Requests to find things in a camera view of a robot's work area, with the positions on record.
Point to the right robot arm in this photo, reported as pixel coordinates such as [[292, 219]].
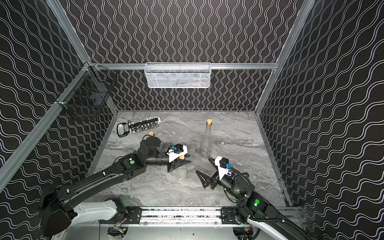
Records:
[[251, 207]]

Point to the black wire basket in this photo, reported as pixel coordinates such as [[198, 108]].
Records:
[[88, 100]]

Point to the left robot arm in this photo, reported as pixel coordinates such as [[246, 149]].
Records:
[[57, 203]]

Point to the short clear corked bottle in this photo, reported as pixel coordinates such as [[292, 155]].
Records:
[[181, 173]]

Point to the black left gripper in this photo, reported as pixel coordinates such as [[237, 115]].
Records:
[[171, 163]]

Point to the metal base rail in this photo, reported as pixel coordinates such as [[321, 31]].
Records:
[[217, 217]]

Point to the white wire mesh basket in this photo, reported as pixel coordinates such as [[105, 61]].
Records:
[[176, 75]]

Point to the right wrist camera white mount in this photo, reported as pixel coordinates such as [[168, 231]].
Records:
[[224, 167]]

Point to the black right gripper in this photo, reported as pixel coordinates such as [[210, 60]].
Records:
[[207, 179]]

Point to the tall clear corked bottle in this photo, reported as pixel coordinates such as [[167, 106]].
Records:
[[207, 140]]

